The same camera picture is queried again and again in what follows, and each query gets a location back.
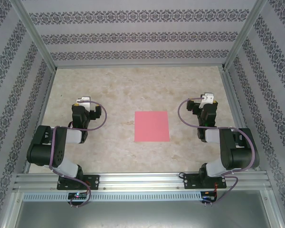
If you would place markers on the pink paper sheet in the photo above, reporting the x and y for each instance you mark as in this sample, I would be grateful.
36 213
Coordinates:
152 126

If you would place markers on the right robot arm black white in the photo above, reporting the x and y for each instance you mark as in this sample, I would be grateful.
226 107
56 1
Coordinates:
242 154

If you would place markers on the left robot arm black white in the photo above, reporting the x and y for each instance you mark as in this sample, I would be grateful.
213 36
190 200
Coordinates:
38 154

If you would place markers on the grey metal sheet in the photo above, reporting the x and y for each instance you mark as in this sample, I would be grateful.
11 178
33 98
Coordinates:
142 213

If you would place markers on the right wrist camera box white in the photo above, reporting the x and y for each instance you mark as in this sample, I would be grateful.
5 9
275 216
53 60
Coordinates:
207 97

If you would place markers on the aluminium side rail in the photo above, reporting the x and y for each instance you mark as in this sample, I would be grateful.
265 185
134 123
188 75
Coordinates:
40 118
240 118

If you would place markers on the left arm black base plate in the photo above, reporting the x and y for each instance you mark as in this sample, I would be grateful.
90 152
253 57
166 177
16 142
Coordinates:
93 181

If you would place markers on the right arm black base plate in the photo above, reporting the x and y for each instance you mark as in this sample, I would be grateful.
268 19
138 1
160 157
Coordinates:
190 181

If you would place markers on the aluminium back rail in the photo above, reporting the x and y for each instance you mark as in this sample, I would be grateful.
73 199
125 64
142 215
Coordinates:
140 65

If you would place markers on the aluminium frame post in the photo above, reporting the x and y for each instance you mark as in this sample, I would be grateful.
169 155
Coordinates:
245 33
35 33

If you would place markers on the aluminium mounting rail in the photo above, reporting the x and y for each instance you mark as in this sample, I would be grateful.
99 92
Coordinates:
142 181

